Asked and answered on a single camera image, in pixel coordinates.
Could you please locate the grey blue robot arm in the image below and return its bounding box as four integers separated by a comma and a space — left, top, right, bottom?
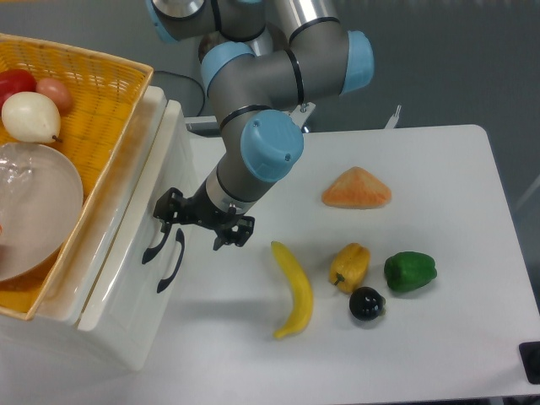
147, 1, 375, 247

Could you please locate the red apple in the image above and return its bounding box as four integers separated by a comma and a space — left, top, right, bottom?
0, 69, 37, 105

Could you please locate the pink peach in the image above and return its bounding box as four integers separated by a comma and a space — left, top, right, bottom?
35, 78, 73, 114

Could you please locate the white drawer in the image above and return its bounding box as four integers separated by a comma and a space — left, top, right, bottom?
100, 207, 189, 370
78, 100, 197, 333

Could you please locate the black cable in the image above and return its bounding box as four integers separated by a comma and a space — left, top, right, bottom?
152, 69, 206, 119

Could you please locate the black device at edge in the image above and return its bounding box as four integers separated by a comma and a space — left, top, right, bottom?
519, 341, 540, 385

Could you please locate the white drawer cabinet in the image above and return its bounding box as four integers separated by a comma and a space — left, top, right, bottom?
1, 86, 197, 404

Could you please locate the clear plastic wrap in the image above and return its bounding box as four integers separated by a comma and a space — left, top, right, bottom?
1, 143, 34, 208

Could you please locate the black round eggplant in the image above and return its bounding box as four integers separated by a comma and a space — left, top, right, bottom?
349, 286, 386, 321

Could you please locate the yellow banana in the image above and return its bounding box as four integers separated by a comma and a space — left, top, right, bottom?
271, 241, 314, 340

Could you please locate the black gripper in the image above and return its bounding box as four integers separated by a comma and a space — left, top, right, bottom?
153, 187, 255, 251

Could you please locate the orange triangular bread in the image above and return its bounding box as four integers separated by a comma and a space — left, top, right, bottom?
321, 166, 392, 209

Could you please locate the yellow woven basket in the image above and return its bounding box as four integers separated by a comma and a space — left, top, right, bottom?
1, 34, 154, 321

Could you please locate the white pear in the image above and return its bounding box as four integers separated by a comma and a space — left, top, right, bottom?
1, 92, 61, 143

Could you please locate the green bell pepper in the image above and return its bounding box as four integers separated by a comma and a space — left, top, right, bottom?
384, 251, 437, 293

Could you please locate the yellow bell pepper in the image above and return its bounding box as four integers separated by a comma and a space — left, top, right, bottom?
328, 243, 370, 294

